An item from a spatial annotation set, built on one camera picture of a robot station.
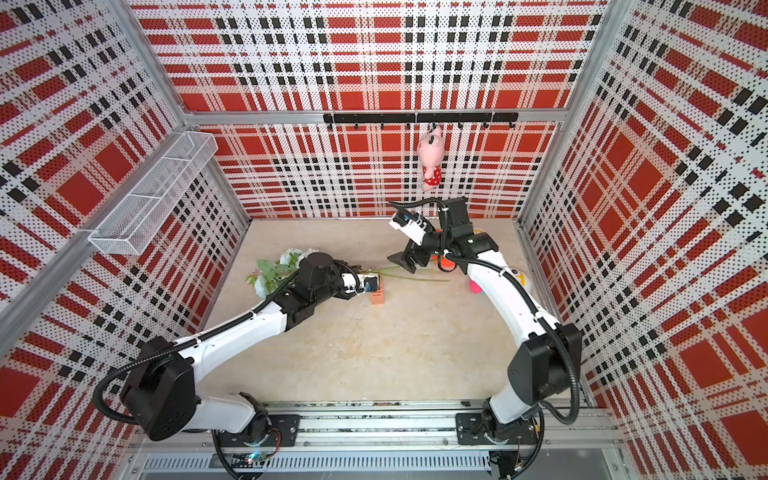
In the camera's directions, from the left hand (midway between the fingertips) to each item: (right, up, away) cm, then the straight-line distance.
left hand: (359, 261), depth 84 cm
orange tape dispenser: (+4, -12, +9) cm, 16 cm away
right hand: (+13, +6, -6) cm, 16 cm away
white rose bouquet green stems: (-25, -4, +2) cm, 25 cm away
